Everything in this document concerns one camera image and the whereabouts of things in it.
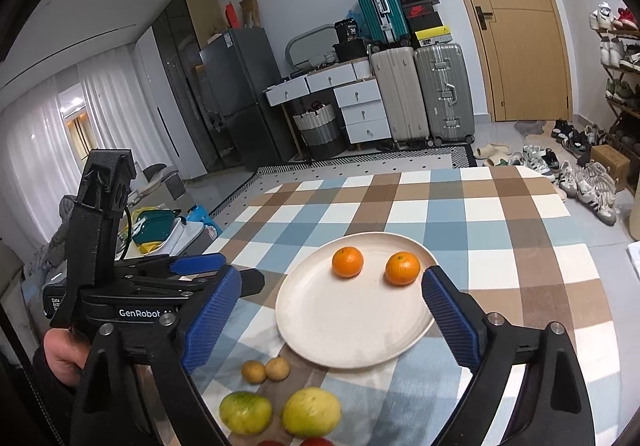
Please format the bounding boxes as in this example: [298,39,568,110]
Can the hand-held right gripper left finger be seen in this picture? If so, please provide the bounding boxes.
[70,265,243,446]

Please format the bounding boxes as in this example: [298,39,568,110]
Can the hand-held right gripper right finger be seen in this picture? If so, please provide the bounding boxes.
[421,265,597,446]

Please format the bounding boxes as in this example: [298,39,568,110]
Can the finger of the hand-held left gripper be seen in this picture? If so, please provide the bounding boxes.
[122,269,266,299]
[116,253,227,279]

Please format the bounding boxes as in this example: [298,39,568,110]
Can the cream round plate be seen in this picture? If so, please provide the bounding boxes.
[275,232,438,370]

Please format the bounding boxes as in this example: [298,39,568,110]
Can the green yellow round fruit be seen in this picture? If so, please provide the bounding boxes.
[219,391,274,437]

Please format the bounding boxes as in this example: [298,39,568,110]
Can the pale yellow round fruit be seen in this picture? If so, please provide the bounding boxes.
[281,387,342,438]

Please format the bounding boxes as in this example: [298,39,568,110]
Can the person's left forearm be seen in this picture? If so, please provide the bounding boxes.
[0,346,76,446]

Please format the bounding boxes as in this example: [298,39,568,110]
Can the person's left hand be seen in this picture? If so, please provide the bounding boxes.
[42,326,92,385]

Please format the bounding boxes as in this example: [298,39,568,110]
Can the white bag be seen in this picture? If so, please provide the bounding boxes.
[150,219,223,257]

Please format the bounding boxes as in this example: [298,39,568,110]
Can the blue packet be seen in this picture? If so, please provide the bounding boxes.
[187,205,223,239]

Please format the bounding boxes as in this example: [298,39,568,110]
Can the green bag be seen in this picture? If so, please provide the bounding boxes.
[132,207,183,247]

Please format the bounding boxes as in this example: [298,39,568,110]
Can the orange mandarin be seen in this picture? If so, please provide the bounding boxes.
[332,247,364,278]
[385,251,421,287]

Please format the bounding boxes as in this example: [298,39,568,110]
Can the small brown round fruit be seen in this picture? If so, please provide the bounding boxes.
[265,357,291,383]
[241,360,267,385]

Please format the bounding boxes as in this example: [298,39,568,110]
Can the checked tablecloth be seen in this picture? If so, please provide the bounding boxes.
[190,165,616,446]

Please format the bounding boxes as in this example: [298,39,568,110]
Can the dark chair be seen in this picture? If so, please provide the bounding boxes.
[142,163,168,187]

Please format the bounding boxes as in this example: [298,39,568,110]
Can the white sheer curtain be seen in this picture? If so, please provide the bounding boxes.
[0,61,166,252]

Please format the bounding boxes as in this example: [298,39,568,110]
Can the woven laundry basket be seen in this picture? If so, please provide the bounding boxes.
[292,102,348,159]

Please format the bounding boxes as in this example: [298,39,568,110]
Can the grey refrigerator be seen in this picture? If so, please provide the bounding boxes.
[199,28,298,172]

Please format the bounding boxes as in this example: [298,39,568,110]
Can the dark glass cabinet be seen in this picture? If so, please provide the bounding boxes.
[151,0,226,177]

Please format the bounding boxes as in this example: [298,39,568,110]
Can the scattered sneakers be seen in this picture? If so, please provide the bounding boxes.
[510,119,621,227]

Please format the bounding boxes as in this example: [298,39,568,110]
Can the white drawer desk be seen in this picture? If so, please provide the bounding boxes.
[265,60,393,162]

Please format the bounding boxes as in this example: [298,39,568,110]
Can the small door mat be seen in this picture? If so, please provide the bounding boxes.
[515,119,551,136]

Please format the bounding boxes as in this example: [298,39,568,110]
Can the cardboard shoe carton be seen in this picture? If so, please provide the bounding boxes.
[590,145,632,192]

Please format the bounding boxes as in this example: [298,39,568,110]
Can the beige suitcase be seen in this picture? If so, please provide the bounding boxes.
[369,46,431,150]

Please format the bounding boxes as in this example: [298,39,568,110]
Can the silver suitcase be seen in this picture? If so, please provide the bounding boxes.
[414,42,476,147]

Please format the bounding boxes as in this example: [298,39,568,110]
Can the grey framed mirror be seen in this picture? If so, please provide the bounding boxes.
[286,25,341,72]

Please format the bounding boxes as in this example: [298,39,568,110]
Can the black storage box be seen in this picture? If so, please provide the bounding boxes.
[332,41,371,63]

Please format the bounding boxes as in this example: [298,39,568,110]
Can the brown cardboard box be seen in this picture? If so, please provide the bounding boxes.
[239,0,261,28]

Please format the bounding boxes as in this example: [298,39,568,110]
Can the black yellow shoe box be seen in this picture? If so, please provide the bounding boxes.
[411,19,453,47]

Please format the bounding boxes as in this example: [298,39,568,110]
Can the wooden door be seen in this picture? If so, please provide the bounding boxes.
[432,0,573,123]

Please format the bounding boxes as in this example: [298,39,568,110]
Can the wooden shoe rack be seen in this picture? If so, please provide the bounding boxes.
[587,1,640,197]

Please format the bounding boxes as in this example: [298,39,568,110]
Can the teal suitcase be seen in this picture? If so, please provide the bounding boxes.
[350,0,415,47]

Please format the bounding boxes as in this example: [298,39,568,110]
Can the red logo shoe box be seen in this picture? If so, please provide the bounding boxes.
[405,2,442,22]

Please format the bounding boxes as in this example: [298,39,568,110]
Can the black cable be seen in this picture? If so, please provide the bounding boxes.
[117,209,135,259]

